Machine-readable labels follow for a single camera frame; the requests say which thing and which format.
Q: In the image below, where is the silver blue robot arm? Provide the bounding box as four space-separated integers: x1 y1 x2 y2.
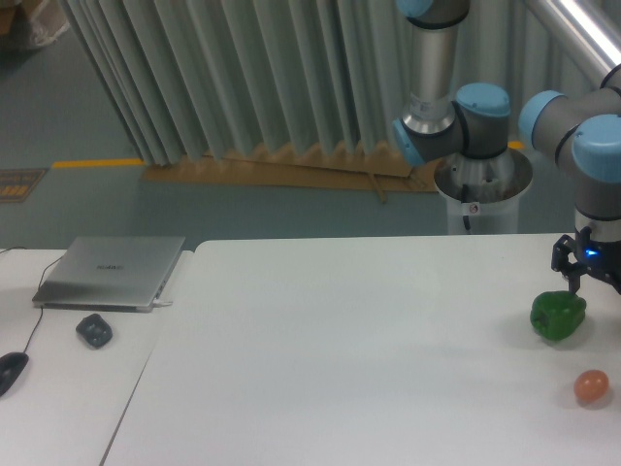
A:
393 1 620 292

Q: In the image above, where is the pale green curtain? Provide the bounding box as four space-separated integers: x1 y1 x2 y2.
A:
56 0 621 165

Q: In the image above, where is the black mouse cable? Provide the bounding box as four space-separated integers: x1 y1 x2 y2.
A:
0 246 69 355

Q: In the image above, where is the brown cardboard sheet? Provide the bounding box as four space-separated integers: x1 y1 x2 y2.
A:
143 142 438 203

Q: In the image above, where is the black computer mouse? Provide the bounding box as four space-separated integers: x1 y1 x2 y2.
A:
0 351 29 396

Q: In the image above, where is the black small controller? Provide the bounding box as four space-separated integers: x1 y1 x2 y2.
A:
76 314 114 350

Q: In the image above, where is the silver closed laptop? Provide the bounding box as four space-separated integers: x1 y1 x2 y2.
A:
32 236 185 312

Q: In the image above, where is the green bell pepper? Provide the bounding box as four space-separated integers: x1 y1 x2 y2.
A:
530 291 587 342

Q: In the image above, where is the brown egg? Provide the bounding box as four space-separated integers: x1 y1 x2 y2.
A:
573 369 609 403

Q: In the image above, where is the clear plastic bag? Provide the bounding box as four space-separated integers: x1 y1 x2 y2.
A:
11 0 70 50

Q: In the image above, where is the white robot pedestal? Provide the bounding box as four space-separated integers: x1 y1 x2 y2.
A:
434 149 533 235

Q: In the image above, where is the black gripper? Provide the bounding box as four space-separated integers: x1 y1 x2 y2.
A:
551 227 620 294

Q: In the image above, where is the white usb plug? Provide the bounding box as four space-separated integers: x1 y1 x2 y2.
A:
152 299 174 308

